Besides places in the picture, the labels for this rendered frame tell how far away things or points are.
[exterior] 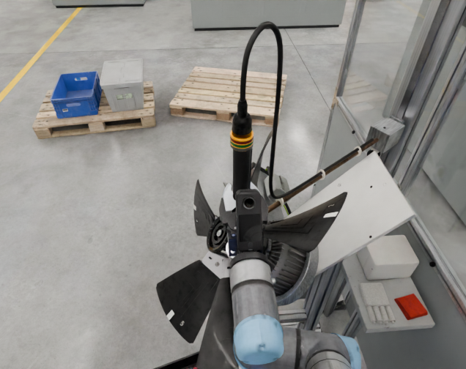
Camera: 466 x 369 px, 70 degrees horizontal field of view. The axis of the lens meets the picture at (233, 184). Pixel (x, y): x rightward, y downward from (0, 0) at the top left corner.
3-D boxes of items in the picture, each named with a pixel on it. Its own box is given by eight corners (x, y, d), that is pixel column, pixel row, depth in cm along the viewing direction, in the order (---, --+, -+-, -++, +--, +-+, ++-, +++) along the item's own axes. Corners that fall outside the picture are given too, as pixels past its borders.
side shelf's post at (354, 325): (335, 357, 185) (380, 278, 128) (337, 365, 183) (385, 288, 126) (328, 358, 185) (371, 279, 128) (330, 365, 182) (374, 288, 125)
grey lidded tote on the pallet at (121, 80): (147, 84, 394) (142, 57, 372) (148, 110, 351) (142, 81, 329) (111, 88, 388) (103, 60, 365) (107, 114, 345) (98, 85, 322)
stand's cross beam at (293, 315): (303, 312, 148) (305, 308, 146) (305, 321, 146) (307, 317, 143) (262, 315, 147) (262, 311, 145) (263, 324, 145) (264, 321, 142)
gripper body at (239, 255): (226, 233, 73) (229, 283, 64) (225, 208, 67) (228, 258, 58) (260, 231, 73) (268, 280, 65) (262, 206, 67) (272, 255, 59)
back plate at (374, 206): (230, 233, 145) (228, 232, 144) (360, 127, 111) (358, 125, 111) (241, 364, 106) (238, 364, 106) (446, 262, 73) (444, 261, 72)
